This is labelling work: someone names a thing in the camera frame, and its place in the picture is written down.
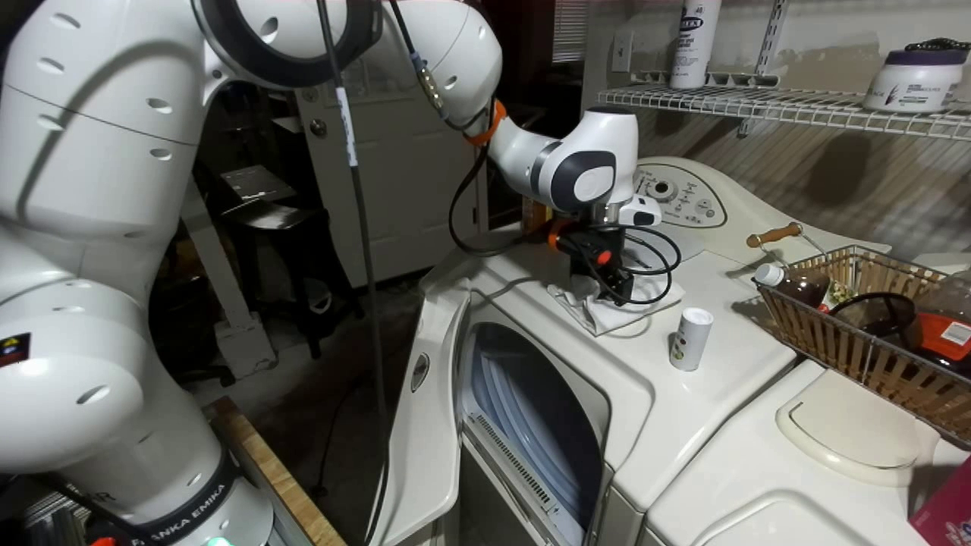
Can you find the white wooden post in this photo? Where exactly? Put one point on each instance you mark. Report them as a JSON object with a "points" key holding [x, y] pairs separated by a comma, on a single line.
{"points": [[229, 313]]}

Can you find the pink box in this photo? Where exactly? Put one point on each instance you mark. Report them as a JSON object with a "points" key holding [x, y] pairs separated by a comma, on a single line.
{"points": [[944, 504]]}

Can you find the white front-load washing machine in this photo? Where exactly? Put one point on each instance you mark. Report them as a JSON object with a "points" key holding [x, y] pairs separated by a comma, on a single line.
{"points": [[728, 324]]}

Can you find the white top-load machine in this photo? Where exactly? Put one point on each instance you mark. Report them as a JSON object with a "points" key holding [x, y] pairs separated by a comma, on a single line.
{"points": [[770, 474]]}

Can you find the white spray can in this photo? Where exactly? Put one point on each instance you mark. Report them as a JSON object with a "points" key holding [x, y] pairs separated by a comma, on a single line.
{"points": [[696, 41]]}

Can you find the brown bottle white cap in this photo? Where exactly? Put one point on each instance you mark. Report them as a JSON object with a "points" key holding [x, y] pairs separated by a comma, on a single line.
{"points": [[793, 287]]}

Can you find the wooden clothespin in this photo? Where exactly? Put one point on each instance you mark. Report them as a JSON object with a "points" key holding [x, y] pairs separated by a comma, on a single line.
{"points": [[774, 234]]}

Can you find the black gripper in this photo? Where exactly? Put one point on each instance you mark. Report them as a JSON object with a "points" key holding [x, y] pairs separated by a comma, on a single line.
{"points": [[587, 248]]}

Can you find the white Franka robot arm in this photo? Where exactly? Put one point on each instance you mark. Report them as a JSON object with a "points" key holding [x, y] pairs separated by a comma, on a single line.
{"points": [[101, 253]]}

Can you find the orange box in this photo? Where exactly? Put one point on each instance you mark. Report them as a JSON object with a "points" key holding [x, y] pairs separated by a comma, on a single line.
{"points": [[944, 338]]}

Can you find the small white bottle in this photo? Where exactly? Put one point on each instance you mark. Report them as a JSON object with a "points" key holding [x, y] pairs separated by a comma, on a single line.
{"points": [[691, 340]]}

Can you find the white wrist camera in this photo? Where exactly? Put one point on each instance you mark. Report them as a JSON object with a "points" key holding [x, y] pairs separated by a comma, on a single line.
{"points": [[638, 211]]}

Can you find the white towel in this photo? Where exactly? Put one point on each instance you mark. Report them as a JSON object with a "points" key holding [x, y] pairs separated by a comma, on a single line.
{"points": [[638, 310]]}

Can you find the white jar dark lid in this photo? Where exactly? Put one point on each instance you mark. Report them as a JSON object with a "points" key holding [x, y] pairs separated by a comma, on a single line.
{"points": [[914, 81]]}

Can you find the black stand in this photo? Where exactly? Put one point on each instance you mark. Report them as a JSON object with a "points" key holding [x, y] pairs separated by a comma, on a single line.
{"points": [[274, 229]]}

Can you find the wooden table edge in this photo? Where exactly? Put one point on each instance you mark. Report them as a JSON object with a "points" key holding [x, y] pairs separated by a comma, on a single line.
{"points": [[274, 474]]}

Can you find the brown wicker basket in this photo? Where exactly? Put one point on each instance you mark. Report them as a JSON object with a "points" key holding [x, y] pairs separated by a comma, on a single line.
{"points": [[859, 354]]}

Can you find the white panel door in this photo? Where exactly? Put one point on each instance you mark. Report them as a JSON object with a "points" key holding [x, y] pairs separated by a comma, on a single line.
{"points": [[415, 193]]}

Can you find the white washing machine door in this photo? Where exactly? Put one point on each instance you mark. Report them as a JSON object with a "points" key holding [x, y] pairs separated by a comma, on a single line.
{"points": [[426, 443]]}

